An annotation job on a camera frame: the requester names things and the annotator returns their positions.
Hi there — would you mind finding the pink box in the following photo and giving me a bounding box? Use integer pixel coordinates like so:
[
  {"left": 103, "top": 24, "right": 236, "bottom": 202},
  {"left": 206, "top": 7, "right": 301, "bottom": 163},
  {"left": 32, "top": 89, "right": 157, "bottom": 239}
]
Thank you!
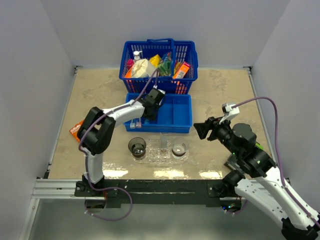
[{"left": 126, "top": 58, "right": 135, "bottom": 71}]

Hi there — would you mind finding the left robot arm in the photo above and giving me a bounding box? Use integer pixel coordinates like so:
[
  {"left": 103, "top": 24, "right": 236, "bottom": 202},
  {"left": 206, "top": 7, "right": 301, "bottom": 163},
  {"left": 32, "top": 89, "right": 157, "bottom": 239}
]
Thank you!
[{"left": 75, "top": 86, "right": 166, "bottom": 197}]

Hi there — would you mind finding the dark brown banded cup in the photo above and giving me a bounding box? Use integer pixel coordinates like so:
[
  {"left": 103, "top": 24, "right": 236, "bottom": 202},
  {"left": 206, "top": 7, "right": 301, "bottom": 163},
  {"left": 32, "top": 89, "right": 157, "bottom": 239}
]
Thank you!
[{"left": 128, "top": 137, "right": 147, "bottom": 158}]

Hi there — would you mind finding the white-blue wrapped toothbrush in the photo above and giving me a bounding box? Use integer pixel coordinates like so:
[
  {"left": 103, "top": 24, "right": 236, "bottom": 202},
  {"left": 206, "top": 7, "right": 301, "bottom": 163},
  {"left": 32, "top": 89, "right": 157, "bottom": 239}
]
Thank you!
[{"left": 129, "top": 119, "right": 136, "bottom": 129}]

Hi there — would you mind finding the blue compartment organizer bin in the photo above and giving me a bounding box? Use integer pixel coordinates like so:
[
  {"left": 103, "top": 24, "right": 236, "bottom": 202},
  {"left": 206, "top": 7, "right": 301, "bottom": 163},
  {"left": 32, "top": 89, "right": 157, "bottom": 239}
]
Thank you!
[{"left": 124, "top": 94, "right": 193, "bottom": 134}]

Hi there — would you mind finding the orange scrub package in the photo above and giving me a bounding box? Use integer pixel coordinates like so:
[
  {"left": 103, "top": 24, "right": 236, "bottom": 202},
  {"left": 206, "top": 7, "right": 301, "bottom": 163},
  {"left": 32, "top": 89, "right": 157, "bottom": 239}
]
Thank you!
[{"left": 124, "top": 67, "right": 133, "bottom": 78}]

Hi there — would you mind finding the white pump bottle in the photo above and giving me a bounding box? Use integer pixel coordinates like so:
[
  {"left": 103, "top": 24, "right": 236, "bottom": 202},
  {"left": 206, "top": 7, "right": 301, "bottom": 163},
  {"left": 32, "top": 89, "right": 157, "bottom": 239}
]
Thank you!
[{"left": 133, "top": 50, "right": 142, "bottom": 63}]

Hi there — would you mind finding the orange box on table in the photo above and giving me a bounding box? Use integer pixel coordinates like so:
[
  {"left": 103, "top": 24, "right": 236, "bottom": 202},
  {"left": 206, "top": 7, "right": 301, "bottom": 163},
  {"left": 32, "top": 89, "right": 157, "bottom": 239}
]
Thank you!
[{"left": 69, "top": 120, "right": 84, "bottom": 143}]

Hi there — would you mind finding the orange white carton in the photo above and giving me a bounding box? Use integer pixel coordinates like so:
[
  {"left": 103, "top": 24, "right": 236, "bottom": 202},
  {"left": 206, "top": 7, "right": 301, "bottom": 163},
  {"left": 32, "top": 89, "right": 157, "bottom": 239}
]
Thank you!
[{"left": 172, "top": 61, "right": 191, "bottom": 79}]

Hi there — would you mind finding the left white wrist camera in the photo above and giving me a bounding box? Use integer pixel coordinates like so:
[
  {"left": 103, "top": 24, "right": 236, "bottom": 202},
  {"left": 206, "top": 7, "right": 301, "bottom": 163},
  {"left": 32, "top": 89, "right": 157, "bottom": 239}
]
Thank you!
[{"left": 153, "top": 85, "right": 166, "bottom": 95}]

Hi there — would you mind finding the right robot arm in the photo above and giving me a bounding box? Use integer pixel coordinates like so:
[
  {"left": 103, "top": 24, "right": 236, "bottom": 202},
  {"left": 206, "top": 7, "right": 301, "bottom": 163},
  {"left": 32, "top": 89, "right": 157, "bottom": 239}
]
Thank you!
[{"left": 193, "top": 117, "right": 320, "bottom": 240}]

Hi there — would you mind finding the cream paper bag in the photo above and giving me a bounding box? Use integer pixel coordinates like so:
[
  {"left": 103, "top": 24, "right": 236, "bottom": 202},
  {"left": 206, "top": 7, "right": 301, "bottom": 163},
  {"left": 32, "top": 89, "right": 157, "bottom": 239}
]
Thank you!
[{"left": 131, "top": 59, "right": 156, "bottom": 78}]

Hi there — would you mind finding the pink wrapped toothbrush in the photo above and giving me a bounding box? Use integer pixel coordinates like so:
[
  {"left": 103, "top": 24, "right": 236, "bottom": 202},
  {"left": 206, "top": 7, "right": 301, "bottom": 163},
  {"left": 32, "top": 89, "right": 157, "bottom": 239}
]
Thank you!
[{"left": 136, "top": 118, "right": 142, "bottom": 129}]

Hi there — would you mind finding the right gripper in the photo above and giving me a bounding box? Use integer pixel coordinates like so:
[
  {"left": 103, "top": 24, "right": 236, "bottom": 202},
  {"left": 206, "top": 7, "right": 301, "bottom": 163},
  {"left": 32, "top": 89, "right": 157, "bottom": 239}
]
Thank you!
[{"left": 193, "top": 114, "right": 241, "bottom": 157}]

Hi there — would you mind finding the clear small textured tray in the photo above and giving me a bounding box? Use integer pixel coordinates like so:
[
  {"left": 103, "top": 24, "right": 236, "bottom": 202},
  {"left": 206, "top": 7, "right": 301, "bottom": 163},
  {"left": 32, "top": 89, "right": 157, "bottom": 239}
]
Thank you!
[{"left": 145, "top": 139, "right": 174, "bottom": 164}]

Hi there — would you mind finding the clear blue banded cup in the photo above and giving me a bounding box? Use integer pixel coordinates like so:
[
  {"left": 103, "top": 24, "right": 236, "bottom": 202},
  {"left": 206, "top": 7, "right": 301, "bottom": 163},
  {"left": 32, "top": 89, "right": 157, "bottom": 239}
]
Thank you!
[{"left": 171, "top": 136, "right": 189, "bottom": 159}]

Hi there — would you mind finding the clear oval textured tray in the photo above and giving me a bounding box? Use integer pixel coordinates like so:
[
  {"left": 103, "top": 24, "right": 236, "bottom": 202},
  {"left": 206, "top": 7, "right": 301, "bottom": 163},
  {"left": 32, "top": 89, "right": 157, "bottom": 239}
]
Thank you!
[{"left": 130, "top": 139, "right": 190, "bottom": 165}]

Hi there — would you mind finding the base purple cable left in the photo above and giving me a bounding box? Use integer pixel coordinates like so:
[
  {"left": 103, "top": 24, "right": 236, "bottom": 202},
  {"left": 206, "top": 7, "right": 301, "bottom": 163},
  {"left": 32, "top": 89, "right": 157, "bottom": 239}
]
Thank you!
[{"left": 84, "top": 186, "right": 135, "bottom": 222}]

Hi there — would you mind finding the green sponge package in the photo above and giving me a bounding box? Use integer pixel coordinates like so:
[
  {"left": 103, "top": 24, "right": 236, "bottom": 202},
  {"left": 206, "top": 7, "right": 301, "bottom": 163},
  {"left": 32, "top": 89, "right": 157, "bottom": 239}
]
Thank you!
[{"left": 157, "top": 51, "right": 173, "bottom": 77}]

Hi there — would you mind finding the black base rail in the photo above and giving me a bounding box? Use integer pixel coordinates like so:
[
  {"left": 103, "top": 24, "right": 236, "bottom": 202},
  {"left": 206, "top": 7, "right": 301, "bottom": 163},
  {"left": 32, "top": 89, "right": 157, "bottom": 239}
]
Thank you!
[{"left": 74, "top": 179, "right": 245, "bottom": 212}]

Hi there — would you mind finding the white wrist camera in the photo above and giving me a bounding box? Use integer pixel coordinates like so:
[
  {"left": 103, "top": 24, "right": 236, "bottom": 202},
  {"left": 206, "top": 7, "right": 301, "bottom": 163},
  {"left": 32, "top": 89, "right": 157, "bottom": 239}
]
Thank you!
[
  {"left": 219, "top": 102, "right": 240, "bottom": 125},
  {"left": 153, "top": 85, "right": 166, "bottom": 95}
]

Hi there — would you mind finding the yellow snack packet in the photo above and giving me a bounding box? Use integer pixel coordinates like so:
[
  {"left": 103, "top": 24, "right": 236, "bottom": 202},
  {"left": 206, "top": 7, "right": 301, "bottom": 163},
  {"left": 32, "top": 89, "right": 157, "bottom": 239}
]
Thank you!
[{"left": 149, "top": 54, "right": 162, "bottom": 68}]

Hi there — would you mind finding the green yellow razor package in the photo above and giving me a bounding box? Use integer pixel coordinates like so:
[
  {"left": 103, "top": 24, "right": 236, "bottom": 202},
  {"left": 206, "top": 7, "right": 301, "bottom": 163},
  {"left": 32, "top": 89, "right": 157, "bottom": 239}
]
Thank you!
[{"left": 255, "top": 142, "right": 264, "bottom": 150}]

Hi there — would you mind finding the blue plastic shopping basket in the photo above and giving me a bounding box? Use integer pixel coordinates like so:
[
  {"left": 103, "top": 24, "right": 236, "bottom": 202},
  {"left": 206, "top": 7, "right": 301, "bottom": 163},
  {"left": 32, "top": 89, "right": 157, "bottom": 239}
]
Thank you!
[{"left": 119, "top": 38, "right": 198, "bottom": 94}]

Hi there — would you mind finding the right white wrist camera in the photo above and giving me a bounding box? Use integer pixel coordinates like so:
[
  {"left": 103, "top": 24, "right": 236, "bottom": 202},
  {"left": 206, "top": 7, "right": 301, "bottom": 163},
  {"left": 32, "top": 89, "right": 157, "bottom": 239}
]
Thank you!
[{"left": 219, "top": 102, "right": 240, "bottom": 125}]

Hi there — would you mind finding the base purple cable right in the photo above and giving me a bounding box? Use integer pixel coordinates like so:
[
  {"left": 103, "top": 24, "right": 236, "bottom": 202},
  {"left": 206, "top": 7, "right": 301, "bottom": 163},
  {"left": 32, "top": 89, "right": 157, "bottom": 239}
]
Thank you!
[{"left": 223, "top": 199, "right": 250, "bottom": 216}]

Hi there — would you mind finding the dark package on table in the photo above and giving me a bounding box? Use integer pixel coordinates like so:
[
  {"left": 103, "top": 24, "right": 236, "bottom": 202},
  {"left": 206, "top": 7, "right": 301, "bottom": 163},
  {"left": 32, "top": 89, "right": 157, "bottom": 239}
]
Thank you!
[{"left": 224, "top": 154, "right": 240, "bottom": 171}]

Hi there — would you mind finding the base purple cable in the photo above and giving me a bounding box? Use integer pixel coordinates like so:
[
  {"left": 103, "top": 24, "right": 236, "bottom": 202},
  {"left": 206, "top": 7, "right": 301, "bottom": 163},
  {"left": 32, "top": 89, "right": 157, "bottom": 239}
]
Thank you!
[
  {"left": 223, "top": 199, "right": 250, "bottom": 216},
  {"left": 84, "top": 186, "right": 135, "bottom": 222}
]

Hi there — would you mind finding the white orange toothpaste tube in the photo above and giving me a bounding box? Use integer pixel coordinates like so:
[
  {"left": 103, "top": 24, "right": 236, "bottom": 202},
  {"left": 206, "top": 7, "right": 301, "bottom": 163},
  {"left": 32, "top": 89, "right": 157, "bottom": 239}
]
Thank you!
[{"left": 160, "top": 133, "right": 168, "bottom": 153}]

